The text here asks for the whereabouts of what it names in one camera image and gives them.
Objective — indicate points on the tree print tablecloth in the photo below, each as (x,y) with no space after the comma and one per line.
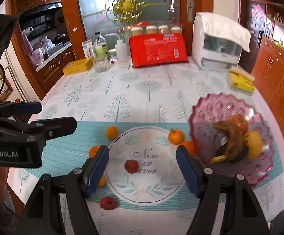
(144,105)

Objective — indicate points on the pink glass fruit bowl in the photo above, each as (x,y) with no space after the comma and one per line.
(217,107)

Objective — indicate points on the yellow pear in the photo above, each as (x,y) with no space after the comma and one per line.
(254,144)

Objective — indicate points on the white countertop appliance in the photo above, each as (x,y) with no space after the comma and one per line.
(211,53)

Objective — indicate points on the gold ornament decoration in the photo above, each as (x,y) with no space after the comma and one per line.
(127,12)

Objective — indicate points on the wooden cabinet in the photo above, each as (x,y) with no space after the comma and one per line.
(268,71)

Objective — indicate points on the clear plastic bottle green label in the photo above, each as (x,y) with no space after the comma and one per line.
(100,45)

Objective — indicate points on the small red fruit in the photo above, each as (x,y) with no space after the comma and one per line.
(108,203)
(131,166)

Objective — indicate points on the red apple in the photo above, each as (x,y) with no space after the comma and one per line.
(239,121)

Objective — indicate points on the red plastic package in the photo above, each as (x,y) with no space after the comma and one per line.
(157,49)

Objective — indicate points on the white squeeze bottle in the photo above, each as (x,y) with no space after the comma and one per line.
(120,48)

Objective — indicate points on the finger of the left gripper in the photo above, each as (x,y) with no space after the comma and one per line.
(9,109)
(46,128)

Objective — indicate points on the small yellow orange fruit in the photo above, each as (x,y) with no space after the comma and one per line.
(102,182)

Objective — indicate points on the large orange tangerine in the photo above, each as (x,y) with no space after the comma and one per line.
(93,150)

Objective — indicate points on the white towel on appliance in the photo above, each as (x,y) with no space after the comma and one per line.
(222,27)

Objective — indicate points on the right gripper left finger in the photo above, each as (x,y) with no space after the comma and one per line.
(42,213)

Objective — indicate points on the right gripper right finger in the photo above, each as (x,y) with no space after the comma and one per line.
(242,211)

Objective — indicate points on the yellow flat box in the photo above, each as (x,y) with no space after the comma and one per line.
(78,66)

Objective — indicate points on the brown overripe banana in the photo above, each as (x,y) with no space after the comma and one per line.
(232,149)

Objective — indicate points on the small orange tangerine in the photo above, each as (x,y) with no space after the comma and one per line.
(111,132)

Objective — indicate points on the clear glass cup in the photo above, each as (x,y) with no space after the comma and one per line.
(101,63)

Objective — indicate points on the yellow tissue pack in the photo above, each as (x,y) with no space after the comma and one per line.
(239,80)

